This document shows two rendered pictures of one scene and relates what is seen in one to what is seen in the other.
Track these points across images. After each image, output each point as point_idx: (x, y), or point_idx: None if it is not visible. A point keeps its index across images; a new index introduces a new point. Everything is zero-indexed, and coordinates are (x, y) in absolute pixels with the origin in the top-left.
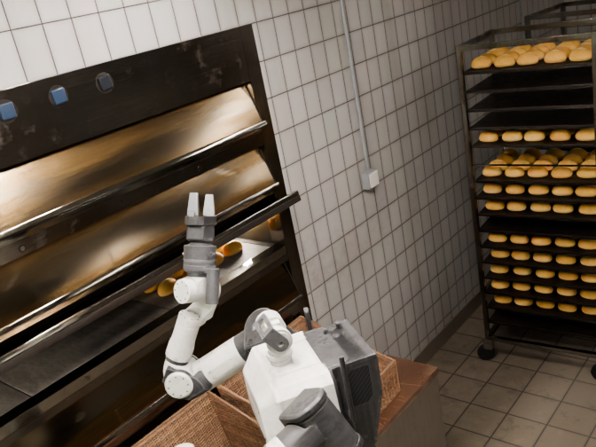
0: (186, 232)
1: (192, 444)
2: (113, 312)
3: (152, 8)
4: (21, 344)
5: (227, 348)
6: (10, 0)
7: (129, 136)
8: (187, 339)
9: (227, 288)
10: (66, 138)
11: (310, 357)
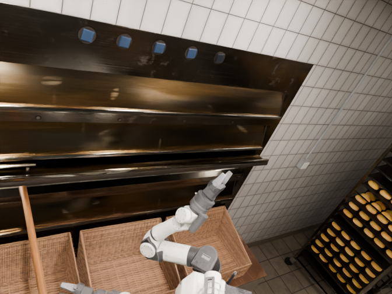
0: (205, 188)
1: None
2: None
3: (273, 30)
4: (87, 171)
5: (182, 252)
6: None
7: (210, 89)
8: (167, 233)
9: (202, 179)
10: (179, 76)
11: None
